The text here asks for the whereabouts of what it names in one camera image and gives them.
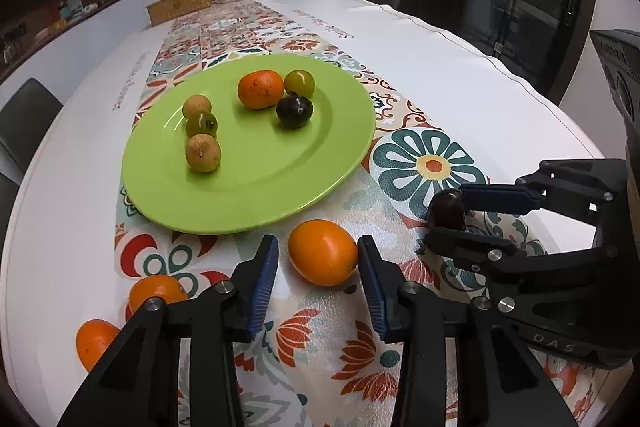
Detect woven wooden box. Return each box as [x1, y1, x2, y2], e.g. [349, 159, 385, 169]
[145, 0, 213, 26]

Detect brown longan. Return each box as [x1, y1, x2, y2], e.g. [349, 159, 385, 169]
[185, 133, 222, 174]
[182, 94, 213, 120]

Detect patterned floral table runner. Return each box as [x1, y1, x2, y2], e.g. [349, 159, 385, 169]
[112, 0, 608, 427]

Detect large orange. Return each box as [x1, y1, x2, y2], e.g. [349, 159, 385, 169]
[237, 70, 286, 110]

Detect small orange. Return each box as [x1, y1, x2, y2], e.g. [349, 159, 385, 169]
[128, 274, 189, 315]
[76, 319, 122, 373]
[288, 219, 360, 287]

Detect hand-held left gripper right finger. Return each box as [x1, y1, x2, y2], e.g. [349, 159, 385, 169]
[357, 235, 581, 427]

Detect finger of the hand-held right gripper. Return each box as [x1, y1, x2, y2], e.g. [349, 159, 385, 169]
[457, 158, 628, 253]
[416, 226, 601, 333]

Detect white counter cabinets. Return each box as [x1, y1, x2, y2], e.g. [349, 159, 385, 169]
[0, 0, 201, 108]

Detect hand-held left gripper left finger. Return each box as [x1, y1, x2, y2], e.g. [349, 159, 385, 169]
[56, 234, 280, 427]

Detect green plate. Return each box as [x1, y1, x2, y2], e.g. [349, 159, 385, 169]
[121, 53, 377, 236]

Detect dark purple plum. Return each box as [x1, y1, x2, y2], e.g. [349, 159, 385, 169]
[428, 189, 467, 230]
[276, 94, 314, 129]

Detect green round fruit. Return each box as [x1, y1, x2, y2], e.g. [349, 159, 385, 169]
[185, 111, 219, 138]
[284, 69, 316, 99]

